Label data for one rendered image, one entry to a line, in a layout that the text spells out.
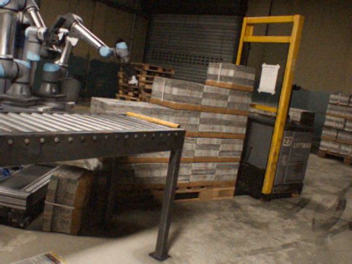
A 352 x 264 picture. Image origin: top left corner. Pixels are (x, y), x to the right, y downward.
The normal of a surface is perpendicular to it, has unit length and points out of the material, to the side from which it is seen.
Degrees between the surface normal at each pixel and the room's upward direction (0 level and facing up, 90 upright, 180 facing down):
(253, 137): 90
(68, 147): 90
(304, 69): 90
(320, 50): 90
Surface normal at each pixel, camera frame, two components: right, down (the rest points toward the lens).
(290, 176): 0.56, 0.20
